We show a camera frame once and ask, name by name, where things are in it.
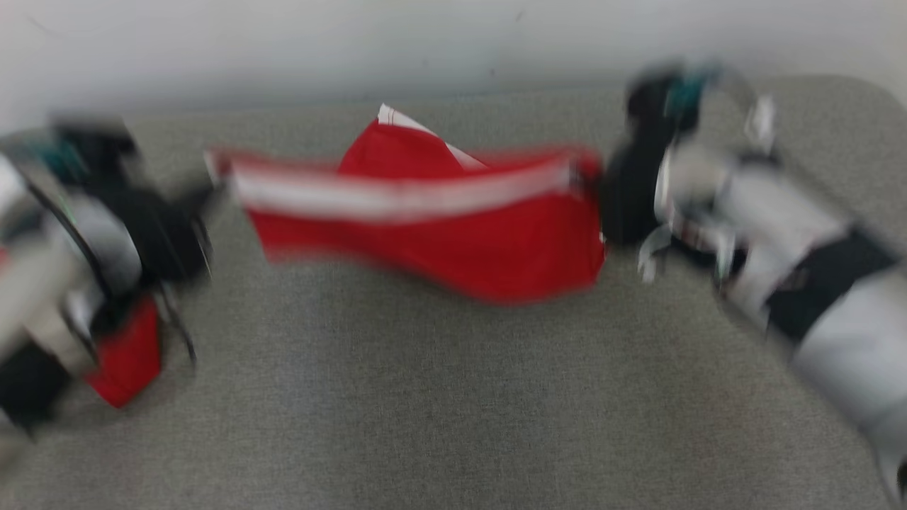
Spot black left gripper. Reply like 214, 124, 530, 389
105, 180, 229, 285

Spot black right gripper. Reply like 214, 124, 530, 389
599, 137, 672, 249

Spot red jersey with white sleeves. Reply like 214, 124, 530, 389
84, 293, 165, 409

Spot red shorts with white stripe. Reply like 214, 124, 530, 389
204, 103, 608, 306

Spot grey fabric sofa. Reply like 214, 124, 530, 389
0, 74, 907, 510

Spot teal cable connector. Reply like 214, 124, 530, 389
666, 71, 714, 118
34, 137, 87, 182

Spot white cable clip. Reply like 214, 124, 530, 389
743, 95, 777, 154

